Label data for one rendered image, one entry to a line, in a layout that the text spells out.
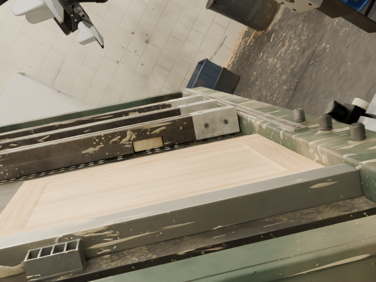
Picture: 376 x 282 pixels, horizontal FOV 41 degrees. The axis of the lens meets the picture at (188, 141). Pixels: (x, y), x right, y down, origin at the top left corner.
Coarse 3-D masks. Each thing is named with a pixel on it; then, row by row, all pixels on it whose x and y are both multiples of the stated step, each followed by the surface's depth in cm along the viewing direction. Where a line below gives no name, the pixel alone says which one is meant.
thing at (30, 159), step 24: (168, 120) 138; (192, 120) 138; (216, 120) 139; (48, 144) 134; (72, 144) 135; (96, 144) 136; (120, 144) 136; (168, 144) 138; (0, 168) 133; (24, 168) 134; (48, 168) 135
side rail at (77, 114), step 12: (156, 96) 254; (168, 96) 254; (180, 96) 255; (96, 108) 250; (108, 108) 251; (120, 108) 252; (36, 120) 246; (48, 120) 247; (60, 120) 248; (0, 132) 245
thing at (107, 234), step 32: (224, 192) 73; (256, 192) 70; (288, 192) 71; (320, 192) 72; (352, 192) 72; (64, 224) 72; (96, 224) 69; (128, 224) 68; (160, 224) 69; (192, 224) 70; (224, 224) 70; (0, 256) 66
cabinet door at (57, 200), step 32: (128, 160) 120; (160, 160) 115; (192, 160) 109; (224, 160) 103; (256, 160) 99; (288, 160) 93; (32, 192) 105; (64, 192) 101; (96, 192) 96; (128, 192) 92; (160, 192) 88; (192, 192) 83; (0, 224) 85; (32, 224) 83
